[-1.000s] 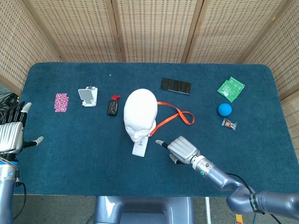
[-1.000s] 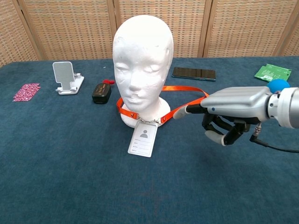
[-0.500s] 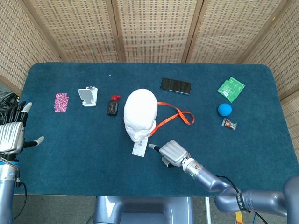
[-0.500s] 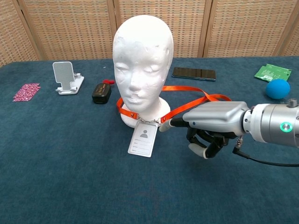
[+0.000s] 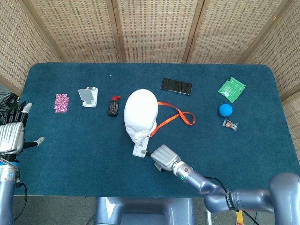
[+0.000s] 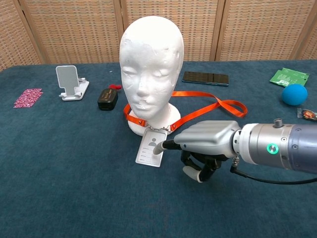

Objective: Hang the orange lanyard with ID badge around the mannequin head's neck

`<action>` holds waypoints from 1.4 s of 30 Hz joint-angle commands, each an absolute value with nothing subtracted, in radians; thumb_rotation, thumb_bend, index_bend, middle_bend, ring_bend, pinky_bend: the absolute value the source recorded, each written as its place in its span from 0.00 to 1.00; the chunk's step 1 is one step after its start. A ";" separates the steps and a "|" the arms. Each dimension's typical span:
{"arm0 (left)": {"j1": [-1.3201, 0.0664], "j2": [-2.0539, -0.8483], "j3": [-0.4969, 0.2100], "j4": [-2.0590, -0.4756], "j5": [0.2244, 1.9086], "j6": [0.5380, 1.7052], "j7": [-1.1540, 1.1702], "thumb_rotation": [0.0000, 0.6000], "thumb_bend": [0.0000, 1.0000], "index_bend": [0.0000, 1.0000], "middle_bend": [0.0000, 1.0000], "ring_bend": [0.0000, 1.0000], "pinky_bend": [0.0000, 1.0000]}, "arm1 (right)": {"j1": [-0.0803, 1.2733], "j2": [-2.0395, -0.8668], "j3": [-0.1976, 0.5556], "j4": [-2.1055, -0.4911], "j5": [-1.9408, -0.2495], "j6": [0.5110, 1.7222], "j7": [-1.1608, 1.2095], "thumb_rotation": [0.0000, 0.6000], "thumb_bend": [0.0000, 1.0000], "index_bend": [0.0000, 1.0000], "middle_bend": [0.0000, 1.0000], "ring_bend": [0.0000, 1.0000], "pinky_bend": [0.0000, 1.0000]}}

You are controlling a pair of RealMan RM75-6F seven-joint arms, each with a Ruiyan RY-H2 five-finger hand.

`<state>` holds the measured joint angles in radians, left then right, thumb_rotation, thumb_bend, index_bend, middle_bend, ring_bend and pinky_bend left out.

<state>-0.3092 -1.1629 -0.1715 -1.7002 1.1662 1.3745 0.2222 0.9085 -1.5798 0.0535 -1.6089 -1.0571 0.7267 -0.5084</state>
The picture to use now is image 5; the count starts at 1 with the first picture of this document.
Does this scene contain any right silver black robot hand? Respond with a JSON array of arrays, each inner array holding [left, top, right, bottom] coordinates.
[[140, 144, 182, 173]]

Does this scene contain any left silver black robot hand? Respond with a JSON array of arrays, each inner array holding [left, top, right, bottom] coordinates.
[[0, 102, 45, 157]]

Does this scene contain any white ID badge holder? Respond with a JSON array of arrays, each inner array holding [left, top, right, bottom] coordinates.
[[132, 137, 150, 157]]

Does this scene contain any orange lanyard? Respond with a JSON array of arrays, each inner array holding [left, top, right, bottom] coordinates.
[[150, 101, 195, 138]]

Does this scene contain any white foam mannequin head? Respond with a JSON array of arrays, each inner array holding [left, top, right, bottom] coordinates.
[[123, 88, 158, 143]]

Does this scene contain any pink patterned card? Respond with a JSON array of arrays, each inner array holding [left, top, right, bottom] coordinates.
[[54, 93, 70, 113]]

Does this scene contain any black bottle with red cap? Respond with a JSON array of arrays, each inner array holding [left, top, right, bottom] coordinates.
[[107, 95, 121, 117]]

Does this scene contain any dark blue felt table cloth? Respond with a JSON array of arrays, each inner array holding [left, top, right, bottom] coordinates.
[[0, 62, 300, 199]]

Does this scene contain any black smartphone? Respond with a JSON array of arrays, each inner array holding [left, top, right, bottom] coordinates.
[[160, 77, 193, 96]]

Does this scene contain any small clear snack wrapper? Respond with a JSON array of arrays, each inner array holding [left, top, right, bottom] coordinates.
[[222, 118, 239, 132]]

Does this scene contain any grey-blue robot torso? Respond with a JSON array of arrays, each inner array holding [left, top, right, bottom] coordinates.
[[93, 196, 195, 225]]

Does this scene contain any blue ball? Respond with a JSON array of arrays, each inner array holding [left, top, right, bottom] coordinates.
[[218, 103, 234, 117]]

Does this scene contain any white phone stand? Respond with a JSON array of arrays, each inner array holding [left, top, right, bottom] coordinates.
[[78, 86, 98, 108]]

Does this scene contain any green foil packet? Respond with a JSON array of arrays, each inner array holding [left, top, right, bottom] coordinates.
[[217, 76, 247, 104]]

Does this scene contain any woven bamboo folding screen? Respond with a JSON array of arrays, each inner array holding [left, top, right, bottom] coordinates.
[[0, 0, 300, 162]]

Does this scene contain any black floor cable bundle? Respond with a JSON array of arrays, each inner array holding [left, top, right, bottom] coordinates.
[[0, 92, 21, 118]]

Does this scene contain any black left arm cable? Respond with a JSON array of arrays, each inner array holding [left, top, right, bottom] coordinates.
[[14, 182, 28, 221]]

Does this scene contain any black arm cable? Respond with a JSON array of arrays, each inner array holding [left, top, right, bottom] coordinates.
[[203, 175, 261, 225], [14, 182, 28, 221]]

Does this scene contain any black printed velcro strap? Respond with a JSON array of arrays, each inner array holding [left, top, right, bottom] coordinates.
[[225, 191, 235, 211]]

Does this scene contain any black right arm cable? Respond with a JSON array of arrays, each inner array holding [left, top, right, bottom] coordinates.
[[203, 175, 261, 225]]

